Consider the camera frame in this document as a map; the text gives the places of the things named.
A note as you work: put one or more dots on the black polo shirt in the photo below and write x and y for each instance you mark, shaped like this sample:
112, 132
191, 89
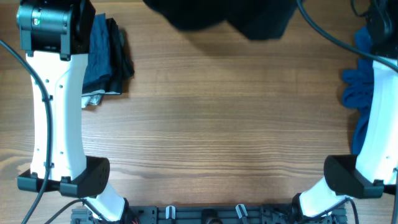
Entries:
254, 19

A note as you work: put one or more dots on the folded blue denim shorts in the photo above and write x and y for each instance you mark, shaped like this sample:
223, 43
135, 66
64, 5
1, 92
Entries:
99, 68

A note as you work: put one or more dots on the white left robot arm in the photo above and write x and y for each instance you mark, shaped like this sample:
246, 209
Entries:
55, 36

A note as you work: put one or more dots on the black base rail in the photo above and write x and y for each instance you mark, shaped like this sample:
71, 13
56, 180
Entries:
265, 214

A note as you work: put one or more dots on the folded dark green garment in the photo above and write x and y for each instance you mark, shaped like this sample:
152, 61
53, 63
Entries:
121, 64

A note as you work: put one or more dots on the blue polo shirt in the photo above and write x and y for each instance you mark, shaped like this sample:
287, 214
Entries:
359, 95

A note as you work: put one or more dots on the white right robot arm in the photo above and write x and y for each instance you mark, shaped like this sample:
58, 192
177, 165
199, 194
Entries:
370, 171

